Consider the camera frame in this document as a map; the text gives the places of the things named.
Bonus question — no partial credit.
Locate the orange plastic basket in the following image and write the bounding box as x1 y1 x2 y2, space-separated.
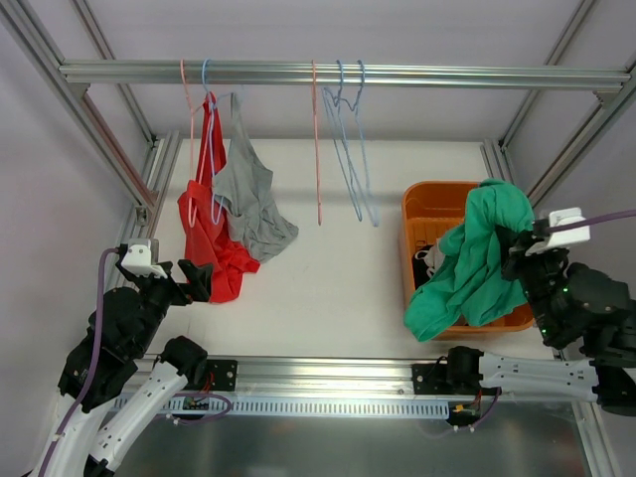
400 182 534 340

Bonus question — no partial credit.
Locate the blue hanger with black top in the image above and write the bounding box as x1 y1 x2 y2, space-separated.
354 60 381 228

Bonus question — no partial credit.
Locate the blue hanger with white top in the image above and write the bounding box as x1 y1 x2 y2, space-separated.
321 60 366 222

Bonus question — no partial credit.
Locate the black tank top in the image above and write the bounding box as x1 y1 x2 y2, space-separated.
411 256 433 289

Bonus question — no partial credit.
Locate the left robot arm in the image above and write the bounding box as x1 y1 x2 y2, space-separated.
31 259 213 476

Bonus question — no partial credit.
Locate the pink hanger with green top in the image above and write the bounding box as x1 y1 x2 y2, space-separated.
311 60 323 227

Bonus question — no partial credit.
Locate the pink hanger far left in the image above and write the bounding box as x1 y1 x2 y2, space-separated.
179 59 197 229

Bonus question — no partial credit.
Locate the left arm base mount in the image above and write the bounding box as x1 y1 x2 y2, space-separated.
195 359 239 393

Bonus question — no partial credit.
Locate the red tank top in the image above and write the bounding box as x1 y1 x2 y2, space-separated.
178 95 259 303

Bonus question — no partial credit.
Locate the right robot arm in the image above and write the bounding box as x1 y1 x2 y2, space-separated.
443 227 635 416

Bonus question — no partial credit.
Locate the aluminium hanging rail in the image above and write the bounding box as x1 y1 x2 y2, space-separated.
59 60 632 92

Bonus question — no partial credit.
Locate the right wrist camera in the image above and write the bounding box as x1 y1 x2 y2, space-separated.
526 208 591 255

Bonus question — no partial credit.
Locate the green tank top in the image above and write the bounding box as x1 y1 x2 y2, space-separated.
404 179 535 342

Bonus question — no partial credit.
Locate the slotted cable duct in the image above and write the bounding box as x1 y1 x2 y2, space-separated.
158 395 450 419

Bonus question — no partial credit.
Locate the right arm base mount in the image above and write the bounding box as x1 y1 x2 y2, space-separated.
410 362 451 396

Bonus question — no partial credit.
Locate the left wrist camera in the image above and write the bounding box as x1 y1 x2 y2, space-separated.
118 238 168 278

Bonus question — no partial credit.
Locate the white tank top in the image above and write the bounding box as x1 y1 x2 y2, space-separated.
413 239 445 277

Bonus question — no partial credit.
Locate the grey tank top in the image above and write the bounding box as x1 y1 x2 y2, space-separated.
213 93 299 263

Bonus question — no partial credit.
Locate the blue hanger with grey top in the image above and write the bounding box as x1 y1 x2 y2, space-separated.
201 59 235 225

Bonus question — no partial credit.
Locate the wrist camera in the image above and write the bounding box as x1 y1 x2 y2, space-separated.
118 238 168 278
526 208 591 255

